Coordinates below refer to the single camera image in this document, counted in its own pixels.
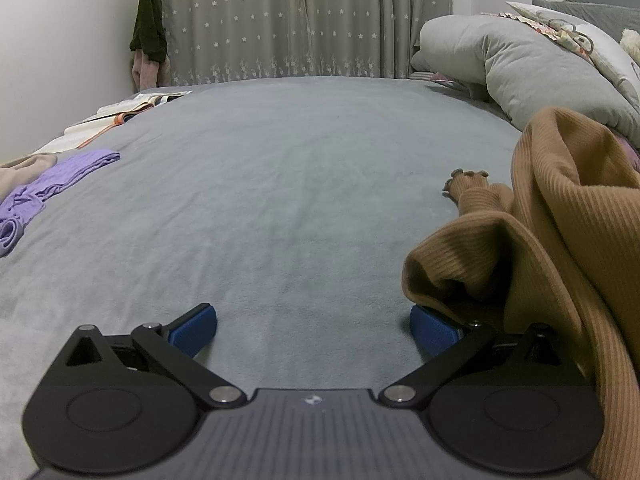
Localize patterned ruffled pillow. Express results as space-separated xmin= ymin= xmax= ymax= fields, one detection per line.
xmin=482 ymin=1 xmax=640 ymax=106

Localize grey star-print curtain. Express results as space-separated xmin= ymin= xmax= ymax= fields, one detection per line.
xmin=162 ymin=0 xmax=453 ymax=87

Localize beige garment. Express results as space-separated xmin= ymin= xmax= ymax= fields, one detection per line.
xmin=0 ymin=154 xmax=58 ymax=201

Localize pink hanging garment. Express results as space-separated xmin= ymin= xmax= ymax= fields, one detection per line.
xmin=131 ymin=52 xmax=172 ymax=92

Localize dark green hanging garment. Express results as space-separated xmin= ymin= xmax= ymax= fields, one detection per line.
xmin=129 ymin=0 xmax=168 ymax=63

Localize purple garment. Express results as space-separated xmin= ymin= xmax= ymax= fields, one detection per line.
xmin=0 ymin=148 xmax=122 ymax=258

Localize light grey pillow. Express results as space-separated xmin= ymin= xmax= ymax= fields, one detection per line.
xmin=410 ymin=14 xmax=640 ymax=146

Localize pink cushion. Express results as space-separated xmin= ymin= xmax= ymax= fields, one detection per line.
xmin=612 ymin=130 xmax=640 ymax=176

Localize open book with orange edge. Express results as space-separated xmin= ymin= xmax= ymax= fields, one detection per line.
xmin=31 ymin=111 xmax=137 ymax=156

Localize cream plush toy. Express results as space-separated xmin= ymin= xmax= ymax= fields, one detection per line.
xmin=620 ymin=28 xmax=640 ymax=66

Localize striped pink cloth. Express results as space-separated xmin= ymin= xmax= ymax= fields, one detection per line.
xmin=410 ymin=71 xmax=476 ymax=93

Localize dark grey headboard cushion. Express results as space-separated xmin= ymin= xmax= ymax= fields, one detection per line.
xmin=531 ymin=0 xmax=640 ymax=36

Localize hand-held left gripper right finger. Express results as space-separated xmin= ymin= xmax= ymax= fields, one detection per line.
xmin=378 ymin=305 xmax=593 ymax=407

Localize grey bed blanket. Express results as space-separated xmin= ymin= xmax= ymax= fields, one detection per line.
xmin=0 ymin=76 xmax=640 ymax=480

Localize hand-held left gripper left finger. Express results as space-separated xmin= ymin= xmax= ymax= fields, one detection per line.
xmin=50 ymin=303 xmax=247 ymax=408

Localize brown ribbed sweater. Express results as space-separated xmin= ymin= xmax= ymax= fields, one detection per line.
xmin=402 ymin=106 xmax=640 ymax=480

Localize open white book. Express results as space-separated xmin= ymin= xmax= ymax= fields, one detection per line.
xmin=97 ymin=91 xmax=193 ymax=117

